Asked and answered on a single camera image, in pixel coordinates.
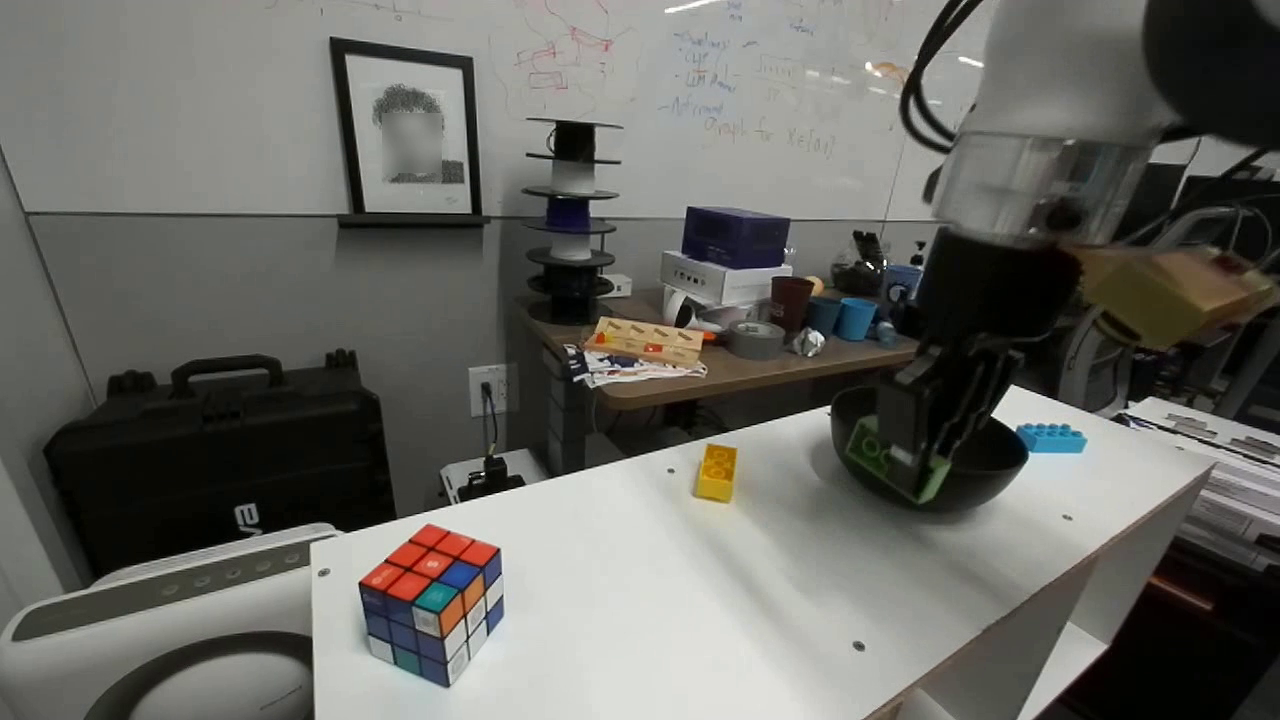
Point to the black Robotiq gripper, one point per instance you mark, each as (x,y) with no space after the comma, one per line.
(995,286)

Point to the blue toy building block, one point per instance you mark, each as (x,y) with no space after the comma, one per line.
(1051,439)

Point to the yellow toy building block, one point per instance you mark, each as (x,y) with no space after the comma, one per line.
(712,473)

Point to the black bowl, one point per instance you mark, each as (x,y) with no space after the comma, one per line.
(995,466)

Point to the blue cup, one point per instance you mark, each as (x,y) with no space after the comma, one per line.
(859,319)

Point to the crumpled silver foil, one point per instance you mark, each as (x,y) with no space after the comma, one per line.
(810,341)

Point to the dark brown cup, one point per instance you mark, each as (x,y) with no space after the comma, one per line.
(793,301)

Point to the brown wooden desk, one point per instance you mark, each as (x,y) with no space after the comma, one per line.
(745,372)

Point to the white cardboard box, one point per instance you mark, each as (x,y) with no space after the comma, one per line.
(723,283)

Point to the dark blue box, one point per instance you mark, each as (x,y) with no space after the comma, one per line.
(735,239)

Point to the white tape roll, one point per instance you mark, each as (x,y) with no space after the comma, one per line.
(685,311)

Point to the orange patterned flat box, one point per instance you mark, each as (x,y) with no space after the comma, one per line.
(645,341)

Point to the stack of filament spools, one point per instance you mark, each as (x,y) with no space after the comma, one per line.
(573,212)

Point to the multicoloured Rubik's cube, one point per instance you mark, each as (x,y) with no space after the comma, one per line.
(431,605)

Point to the black framed picture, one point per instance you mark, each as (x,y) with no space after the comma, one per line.
(405,134)

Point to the black hard carrying case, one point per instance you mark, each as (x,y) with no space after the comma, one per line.
(220,462)

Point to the white plastic machine housing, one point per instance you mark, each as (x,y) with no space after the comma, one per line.
(162,603)

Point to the grey duct tape roll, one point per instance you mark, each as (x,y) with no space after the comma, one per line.
(752,338)

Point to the yellow tinted wrist camera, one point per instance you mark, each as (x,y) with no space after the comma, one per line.
(1175,295)

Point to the white wall power outlet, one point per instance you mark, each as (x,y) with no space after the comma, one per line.
(484,390)

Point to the white wall whiteboard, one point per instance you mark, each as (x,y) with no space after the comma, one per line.
(200,107)

